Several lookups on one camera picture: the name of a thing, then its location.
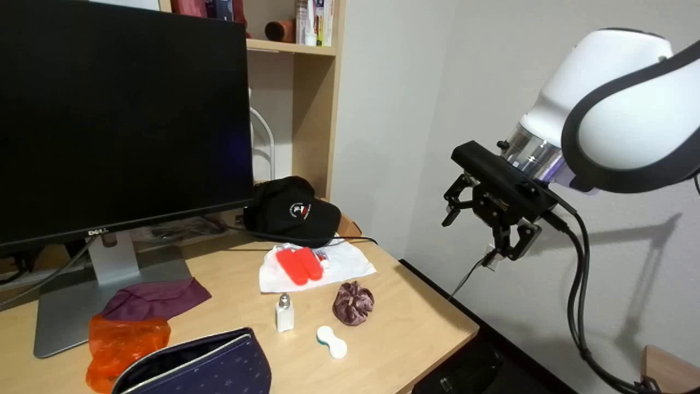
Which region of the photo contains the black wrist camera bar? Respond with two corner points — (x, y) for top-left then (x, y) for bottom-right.
(445, 141), (557, 226)

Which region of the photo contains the silver monitor stand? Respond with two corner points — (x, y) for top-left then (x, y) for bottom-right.
(34, 233), (190, 359)

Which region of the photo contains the black computer monitor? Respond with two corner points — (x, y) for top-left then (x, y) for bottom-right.
(0, 0), (251, 250)

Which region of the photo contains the navy zip pouch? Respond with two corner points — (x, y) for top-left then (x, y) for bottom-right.
(112, 328), (272, 394)

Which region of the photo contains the maroon velvet scrunchie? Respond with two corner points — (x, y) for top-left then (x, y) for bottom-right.
(332, 280), (374, 326)

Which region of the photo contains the red orange flat case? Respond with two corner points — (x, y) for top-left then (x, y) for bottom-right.
(275, 248), (324, 285)

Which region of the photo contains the small white bottle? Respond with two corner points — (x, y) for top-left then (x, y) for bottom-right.
(275, 294), (295, 332)

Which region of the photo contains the white contact lens case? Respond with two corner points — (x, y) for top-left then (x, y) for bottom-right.
(315, 326), (348, 359)

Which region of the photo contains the purple cloth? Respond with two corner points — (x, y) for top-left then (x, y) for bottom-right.
(100, 278), (211, 320)

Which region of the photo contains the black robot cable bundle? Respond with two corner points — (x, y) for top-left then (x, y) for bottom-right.
(452, 184), (658, 394)

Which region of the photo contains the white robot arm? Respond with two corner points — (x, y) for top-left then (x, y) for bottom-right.
(445, 28), (700, 260)

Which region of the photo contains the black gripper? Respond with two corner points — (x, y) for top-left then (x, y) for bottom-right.
(442, 173), (542, 260)

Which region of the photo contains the wooden shelf unit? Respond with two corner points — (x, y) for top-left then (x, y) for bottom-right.
(158, 0), (345, 204)

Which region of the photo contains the black baseball cap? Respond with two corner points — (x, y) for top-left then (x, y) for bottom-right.
(244, 176), (341, 248)

